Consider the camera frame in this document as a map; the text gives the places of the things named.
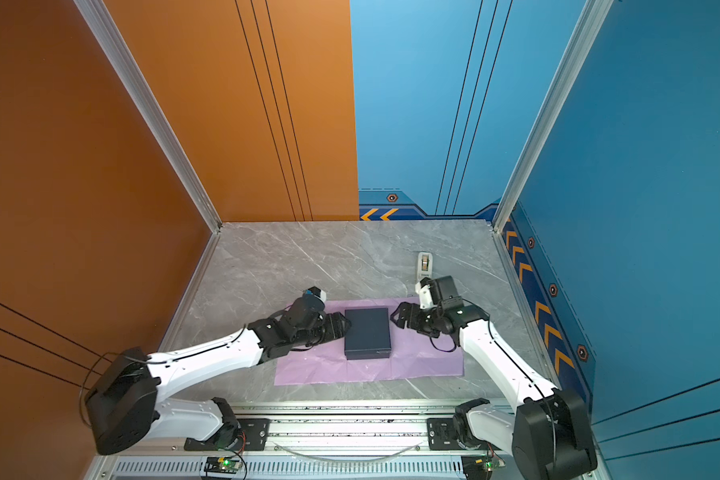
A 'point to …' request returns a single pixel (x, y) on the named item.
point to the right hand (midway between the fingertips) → (399, 321)
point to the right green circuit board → (477, 467)
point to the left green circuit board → (230, 464)
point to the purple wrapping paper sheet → (412, 356)
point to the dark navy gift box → (369, 334)
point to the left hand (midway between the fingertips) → (347, 325)
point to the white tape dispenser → (425, 265)
